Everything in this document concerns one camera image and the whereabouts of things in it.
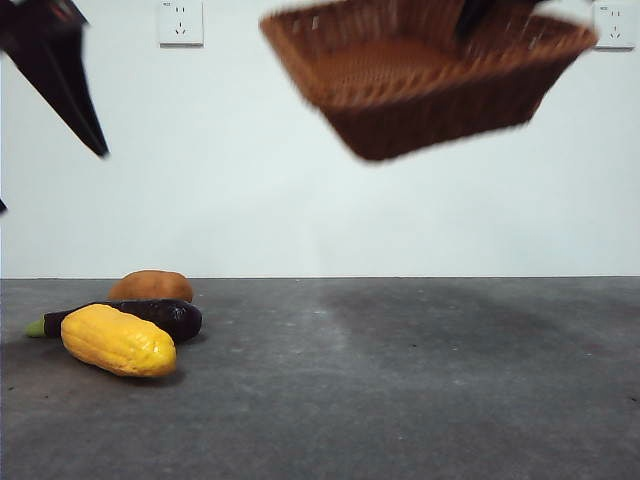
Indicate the brown woven wicker basket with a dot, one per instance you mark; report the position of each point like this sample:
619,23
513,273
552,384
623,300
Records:
430,115

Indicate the white wall socket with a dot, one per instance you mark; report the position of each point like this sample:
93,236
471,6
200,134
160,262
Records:
181,22
617,35

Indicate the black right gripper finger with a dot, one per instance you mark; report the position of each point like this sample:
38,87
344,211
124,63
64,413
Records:
475,15
535,3

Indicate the dark purple eggplant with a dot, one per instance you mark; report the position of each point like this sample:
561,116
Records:
175,315

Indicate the yellow corn cob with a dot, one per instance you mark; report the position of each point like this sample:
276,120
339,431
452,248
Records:
120,342

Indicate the brown potato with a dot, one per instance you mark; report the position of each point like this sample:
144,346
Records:
150,287

